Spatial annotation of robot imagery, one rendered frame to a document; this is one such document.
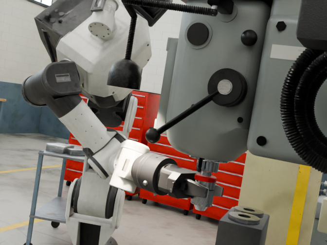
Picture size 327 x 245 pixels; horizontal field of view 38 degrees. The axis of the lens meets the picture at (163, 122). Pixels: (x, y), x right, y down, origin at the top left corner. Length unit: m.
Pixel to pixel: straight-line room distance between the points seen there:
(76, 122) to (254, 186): 1.59
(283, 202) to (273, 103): 1.92
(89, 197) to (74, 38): 0.60
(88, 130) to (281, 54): 0.70
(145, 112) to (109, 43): 4.81
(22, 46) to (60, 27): 10.42
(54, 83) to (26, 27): 10.62
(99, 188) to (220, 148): 0.87
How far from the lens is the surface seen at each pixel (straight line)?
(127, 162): 1.14
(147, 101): 6.21
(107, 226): 1.79
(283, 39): 0.88
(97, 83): 1.42
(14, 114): 11.92
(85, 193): 1.75
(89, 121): 1.39
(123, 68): 1.01
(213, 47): 0.93
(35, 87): 1.39
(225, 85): 0.88
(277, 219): 2.78
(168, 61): 1.04
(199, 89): 0.93
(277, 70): 0.87
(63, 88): 1.36
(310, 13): 0.62
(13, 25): 11.63
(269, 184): 2.76
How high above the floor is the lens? 1.42
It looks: 3 degrees down
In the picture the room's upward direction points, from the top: 9 degrees clockwise
